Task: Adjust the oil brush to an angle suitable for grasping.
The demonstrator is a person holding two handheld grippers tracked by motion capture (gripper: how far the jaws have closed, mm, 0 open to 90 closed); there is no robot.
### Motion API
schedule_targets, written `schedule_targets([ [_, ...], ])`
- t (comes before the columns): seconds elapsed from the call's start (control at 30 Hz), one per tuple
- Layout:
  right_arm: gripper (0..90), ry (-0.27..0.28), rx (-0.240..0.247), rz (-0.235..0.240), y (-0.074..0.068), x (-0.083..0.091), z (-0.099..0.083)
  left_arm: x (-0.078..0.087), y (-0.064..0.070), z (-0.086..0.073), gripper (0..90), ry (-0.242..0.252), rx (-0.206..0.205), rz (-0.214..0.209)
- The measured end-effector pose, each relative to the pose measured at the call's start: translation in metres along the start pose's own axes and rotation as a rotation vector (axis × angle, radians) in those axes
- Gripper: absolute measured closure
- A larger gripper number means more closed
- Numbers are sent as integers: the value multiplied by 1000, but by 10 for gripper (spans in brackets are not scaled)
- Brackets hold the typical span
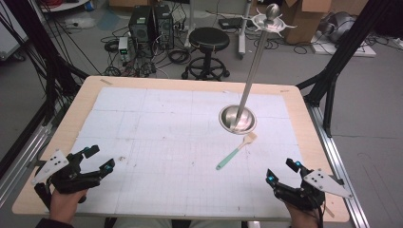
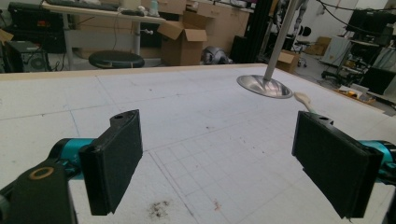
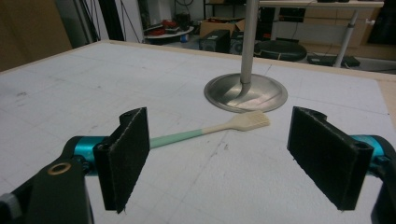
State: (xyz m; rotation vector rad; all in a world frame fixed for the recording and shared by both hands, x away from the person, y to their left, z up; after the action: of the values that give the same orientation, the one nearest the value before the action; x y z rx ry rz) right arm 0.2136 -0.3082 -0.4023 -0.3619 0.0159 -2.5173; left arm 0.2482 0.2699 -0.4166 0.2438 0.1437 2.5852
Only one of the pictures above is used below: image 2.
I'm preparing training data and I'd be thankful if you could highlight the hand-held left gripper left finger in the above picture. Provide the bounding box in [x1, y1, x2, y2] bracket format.
[49, 108, 144, 217]

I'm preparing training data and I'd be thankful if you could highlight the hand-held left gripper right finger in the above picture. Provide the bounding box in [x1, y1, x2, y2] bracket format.
[291, 110, 396, 219]

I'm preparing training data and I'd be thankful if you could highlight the white spoon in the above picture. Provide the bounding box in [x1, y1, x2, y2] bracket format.
[293, 91, 318, 114]

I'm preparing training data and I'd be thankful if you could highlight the black round stool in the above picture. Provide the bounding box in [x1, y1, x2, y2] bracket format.
[88, 50, 146, 70]

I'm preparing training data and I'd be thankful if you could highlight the white cabinet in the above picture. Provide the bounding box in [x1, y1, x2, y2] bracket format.
[321, 35, 352, 67]

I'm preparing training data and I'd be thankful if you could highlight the small cardboard box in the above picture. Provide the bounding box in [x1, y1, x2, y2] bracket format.
[275, 49, 301, 75]

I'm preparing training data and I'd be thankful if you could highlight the metal stand with round base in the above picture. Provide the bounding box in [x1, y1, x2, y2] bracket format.
[236, 0, 294, 100]

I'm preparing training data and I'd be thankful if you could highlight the black office chair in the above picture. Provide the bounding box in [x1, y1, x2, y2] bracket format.
[292, 25, 313, 68]

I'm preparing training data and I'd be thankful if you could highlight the black computer tower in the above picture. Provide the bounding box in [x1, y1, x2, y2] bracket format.
[3, 40, 51, 73]

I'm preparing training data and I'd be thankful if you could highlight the white desk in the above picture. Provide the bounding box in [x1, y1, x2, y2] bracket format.
[40, 0, 167, 71]

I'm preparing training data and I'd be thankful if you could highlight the open cardboard box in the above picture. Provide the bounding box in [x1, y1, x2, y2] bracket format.
[156, 20, 208, 67]

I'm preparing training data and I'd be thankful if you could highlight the black monitor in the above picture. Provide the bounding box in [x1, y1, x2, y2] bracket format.
[345, 8, 396, 35]

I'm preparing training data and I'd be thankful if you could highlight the grey helmet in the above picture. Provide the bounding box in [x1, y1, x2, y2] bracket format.
[201, 46, 233, 65]

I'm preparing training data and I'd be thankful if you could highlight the black case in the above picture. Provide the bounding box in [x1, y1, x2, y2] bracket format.
[7, 1, 67, 54]

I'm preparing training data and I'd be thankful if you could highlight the stack of large cardboard boxes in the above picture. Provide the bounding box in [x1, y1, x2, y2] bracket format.
[141, 0, 252, 57]

